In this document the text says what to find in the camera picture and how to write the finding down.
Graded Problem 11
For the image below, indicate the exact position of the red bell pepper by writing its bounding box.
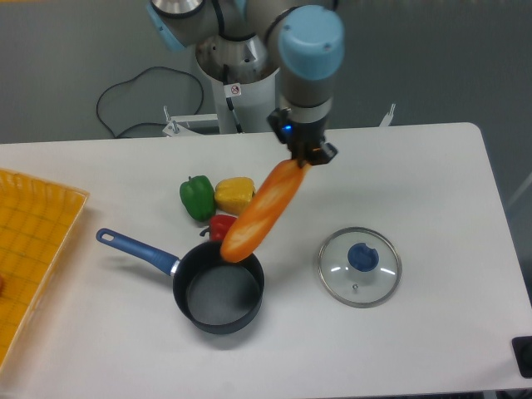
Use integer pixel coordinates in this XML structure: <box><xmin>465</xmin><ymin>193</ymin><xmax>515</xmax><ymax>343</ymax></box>
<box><xmin>199</xmin><ymin>214</ymin><xmax>237</xmax><ymax>241</ymax></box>

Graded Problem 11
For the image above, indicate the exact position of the yellow bell pepper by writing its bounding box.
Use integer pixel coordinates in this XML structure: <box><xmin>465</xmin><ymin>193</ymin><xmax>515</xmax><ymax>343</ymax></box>
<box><xmin>214</xmin><ymin>176</ymin><xmax>255</xmax><ymax>215</ymax></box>

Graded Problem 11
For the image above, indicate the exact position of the black device table corner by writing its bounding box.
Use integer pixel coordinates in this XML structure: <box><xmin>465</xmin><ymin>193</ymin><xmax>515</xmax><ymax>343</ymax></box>
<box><xmin>511</xmin><ymin>336</ymin><xmax>532</xmax><ymax>378</ymax></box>

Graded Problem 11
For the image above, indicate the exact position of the dark pot blue handle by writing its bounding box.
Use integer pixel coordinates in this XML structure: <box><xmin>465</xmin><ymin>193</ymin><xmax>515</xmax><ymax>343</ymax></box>
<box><xmin>96</xmin><ymin>228</ymin><xmax>265</xmax><ymax>335</ymax></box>

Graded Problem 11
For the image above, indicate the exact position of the green bell pepper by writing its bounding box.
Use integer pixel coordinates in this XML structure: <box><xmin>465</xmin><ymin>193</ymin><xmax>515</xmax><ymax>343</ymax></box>
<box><xmin>180</xmin><ymin>175</ymin><xmax>216</xmax><ymax>222</ymax></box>

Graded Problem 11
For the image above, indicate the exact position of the glass lid blue knob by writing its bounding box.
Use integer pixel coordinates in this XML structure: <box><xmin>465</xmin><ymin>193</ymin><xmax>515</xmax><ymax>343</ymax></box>
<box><xmin>316</xmin><ymin>227</ymin><xmax>402</xmax><ymax>308</ymax></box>

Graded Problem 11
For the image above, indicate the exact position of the yellow woven basket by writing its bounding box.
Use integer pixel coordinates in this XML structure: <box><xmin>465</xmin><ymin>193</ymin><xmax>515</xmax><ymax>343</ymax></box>
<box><xmin>1</xmin><ymin>169</ymin><xmax>90</xmax><ymax>366</ymax></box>

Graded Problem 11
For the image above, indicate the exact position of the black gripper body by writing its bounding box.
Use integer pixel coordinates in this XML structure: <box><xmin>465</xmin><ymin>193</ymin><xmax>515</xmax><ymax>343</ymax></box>
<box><xmin>267</xmin><ymin>108</ymin><xmax>337</xmax><ymax>165</ymax></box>

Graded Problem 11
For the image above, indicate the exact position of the long orange bread loaf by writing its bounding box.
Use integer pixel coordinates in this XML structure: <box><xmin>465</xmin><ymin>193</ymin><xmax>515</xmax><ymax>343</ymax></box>
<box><xmin>220</xmin><ymin>160</ymin><xmax>312</xmax><ymax>263</ymax></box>

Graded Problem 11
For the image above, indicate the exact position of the black floor cable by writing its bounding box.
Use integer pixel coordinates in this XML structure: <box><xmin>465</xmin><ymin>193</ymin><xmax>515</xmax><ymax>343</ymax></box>
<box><xmin>96</xmin><ymin>66</ymin><xmax>205</xmax><ymax>139</ymax></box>

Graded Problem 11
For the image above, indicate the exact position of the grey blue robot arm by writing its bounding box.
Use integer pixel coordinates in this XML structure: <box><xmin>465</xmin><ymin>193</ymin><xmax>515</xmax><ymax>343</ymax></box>
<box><xmin>146</xmin><ymin>1</ymin><xmax>345</xmax><ymax>165</ymax></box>

